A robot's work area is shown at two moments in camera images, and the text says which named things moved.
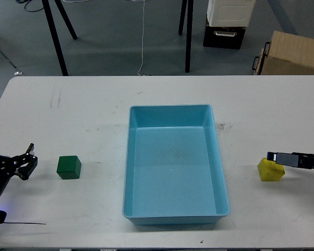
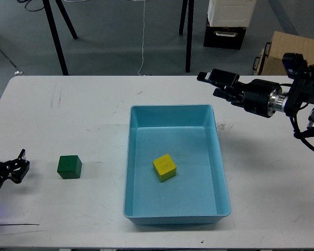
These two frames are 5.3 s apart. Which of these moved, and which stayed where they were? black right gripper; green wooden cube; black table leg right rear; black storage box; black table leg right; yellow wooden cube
Moved: yellow wooden cube; black right gripper
Stayed: black table leg right rear; green wooden cube; black storage box; black table leg right
